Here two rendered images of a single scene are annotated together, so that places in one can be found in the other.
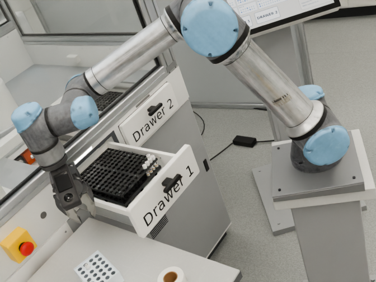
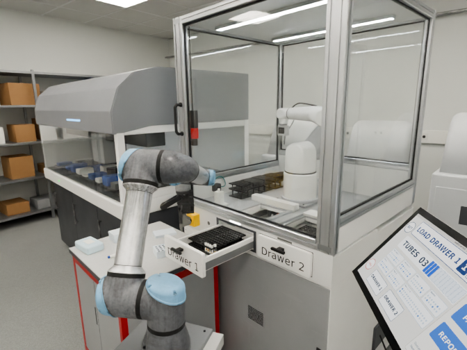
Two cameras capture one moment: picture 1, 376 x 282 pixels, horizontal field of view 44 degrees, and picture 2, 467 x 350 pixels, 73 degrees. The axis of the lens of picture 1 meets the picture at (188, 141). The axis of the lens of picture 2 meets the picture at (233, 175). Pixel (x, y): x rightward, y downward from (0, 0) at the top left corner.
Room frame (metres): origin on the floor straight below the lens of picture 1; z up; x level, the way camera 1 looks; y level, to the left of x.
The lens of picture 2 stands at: (1.29, -1.20, 1.53)
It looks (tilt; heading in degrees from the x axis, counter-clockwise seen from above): 13 degrees down; 90
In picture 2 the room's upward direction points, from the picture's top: 1 degrees counter-clockwise
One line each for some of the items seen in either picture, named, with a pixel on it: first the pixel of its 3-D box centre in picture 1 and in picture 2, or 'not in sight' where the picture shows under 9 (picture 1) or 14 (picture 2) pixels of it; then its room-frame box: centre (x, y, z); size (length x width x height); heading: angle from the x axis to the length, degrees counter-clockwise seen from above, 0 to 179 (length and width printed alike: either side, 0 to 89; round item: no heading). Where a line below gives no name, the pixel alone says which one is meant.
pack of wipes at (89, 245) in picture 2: not in sight; (89, 245); (0.49, 0.42, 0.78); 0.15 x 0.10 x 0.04; 140
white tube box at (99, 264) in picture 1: (98, 274); (166, 249); (0.93, 0.36, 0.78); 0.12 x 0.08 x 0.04; 28
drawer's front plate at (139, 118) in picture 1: (150, 115); (283, 254); (1.51, 0.10, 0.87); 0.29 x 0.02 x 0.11; 134
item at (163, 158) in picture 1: (116, 178); (218, 242); (1.22, 0.25, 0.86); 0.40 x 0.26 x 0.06; 44
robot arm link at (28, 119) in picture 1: (35, 127); not in sight; (1.04, 0.34, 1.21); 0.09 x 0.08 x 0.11; 83
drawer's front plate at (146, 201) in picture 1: (165, 189); (183, 254); (1.07, 0.11, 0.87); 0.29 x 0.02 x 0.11; 134
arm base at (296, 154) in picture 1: (313, 143); (166, 333); (1.08, -0.34, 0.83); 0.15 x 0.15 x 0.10
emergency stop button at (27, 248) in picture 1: (26, 248); not in sight; (1.03, 0.53, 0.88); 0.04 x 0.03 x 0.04; 134
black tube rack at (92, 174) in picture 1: (117, 177); (217, 242); (1.21, 0.25, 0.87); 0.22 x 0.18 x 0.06; 44
